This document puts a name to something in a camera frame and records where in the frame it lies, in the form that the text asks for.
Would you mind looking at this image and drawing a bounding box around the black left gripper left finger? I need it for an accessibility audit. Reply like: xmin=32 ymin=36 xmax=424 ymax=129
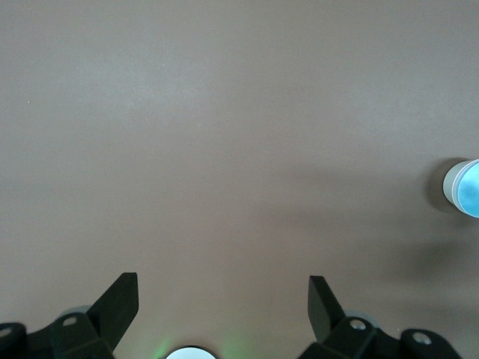
xmin=0 ymin=271 xmax=140 ymax=359

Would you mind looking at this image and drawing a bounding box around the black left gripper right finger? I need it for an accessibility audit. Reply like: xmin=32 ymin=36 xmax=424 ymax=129
xmin=301 ymin=275 xmax=460 ymax=359

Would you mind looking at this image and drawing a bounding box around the blue bowl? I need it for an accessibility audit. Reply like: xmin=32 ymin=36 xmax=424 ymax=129
xmin=455 ymin=159 xmax=479 ymax=219

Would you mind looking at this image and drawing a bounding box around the white bowl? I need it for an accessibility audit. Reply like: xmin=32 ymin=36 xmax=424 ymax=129
xmin=442 ymin=159 xmax=469 ymax=212

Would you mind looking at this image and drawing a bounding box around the brown table mat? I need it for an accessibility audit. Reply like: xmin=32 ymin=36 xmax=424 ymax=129
xmin=0 ymin=0 xmax=479 ymax=359

